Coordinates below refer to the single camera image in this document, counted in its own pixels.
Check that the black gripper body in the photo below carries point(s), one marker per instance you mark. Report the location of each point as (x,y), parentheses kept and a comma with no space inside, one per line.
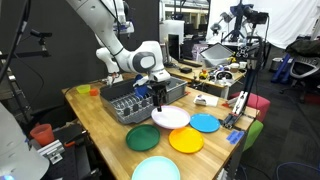
(160,88)

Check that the white plate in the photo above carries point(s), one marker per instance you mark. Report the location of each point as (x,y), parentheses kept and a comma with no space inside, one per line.
(170,117)

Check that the dark blue plate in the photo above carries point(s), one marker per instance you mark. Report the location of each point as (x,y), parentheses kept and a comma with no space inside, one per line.
(141,90)

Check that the gray dish rack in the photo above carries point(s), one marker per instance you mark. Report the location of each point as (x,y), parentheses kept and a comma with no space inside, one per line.
(120,106)

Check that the green plate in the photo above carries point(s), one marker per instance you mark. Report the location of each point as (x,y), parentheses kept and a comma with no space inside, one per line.
(143,137)

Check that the yellow plate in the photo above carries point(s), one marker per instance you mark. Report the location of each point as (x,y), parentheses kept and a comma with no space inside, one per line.
(186,140)

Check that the light cyan plate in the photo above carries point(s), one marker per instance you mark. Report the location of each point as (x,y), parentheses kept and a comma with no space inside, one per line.
(156,169)

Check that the gray plastic bin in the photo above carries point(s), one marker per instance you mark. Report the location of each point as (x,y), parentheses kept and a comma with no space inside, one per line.
(176,90)

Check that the wooden back desk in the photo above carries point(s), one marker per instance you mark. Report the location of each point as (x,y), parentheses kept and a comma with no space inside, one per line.
(186,75)

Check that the black power brick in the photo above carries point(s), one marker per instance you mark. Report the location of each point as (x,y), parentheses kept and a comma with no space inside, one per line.
(186,70)

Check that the black monitor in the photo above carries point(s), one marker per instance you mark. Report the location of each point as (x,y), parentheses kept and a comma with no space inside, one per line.
(174,48)

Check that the small white box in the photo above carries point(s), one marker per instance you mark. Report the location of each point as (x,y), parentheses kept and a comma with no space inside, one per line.
(206,100)

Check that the yellow rubber duck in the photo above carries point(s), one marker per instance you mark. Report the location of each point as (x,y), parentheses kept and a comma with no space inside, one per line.
(203,74)

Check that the small orange cup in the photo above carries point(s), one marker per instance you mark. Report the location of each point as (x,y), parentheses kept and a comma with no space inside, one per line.
(94,92)

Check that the gray tote box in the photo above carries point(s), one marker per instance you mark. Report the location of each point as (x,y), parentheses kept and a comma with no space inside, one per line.
(216,55)

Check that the yellow-green bowl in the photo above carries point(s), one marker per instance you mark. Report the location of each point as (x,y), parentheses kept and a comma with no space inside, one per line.
(83,89)

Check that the white cup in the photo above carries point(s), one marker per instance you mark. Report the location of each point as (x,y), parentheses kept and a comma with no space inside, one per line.
(234,67)

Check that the blue tape strips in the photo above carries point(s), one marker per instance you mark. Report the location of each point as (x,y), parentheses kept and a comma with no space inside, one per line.
(235,137)

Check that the orange black clamp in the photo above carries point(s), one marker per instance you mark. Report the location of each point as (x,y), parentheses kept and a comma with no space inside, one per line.
(75,140)

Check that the green stool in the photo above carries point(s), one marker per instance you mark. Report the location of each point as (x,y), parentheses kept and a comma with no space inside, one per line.
(253,133)

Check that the red plastic cup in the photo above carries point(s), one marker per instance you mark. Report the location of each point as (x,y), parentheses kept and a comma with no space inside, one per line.
(42,135)

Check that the black boom stand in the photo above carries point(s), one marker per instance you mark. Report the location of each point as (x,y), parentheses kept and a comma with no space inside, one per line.
(23,54)

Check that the black office chair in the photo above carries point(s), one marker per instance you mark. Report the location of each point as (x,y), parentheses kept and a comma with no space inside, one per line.
(305,63)

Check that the white rounded device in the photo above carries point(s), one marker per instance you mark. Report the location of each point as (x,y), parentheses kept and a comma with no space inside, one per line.
(16,153)

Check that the black camera stand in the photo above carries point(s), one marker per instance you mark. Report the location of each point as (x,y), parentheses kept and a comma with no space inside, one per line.
(248,80)

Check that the aluminium extrusion bracket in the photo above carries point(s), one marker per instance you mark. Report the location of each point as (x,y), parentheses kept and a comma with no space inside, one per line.
(51,151)

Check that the black camera on stand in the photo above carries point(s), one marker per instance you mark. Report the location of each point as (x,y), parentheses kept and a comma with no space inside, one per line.
(256,16)

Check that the black camera on boom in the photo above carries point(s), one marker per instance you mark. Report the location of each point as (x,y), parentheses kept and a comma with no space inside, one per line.
(40,34)

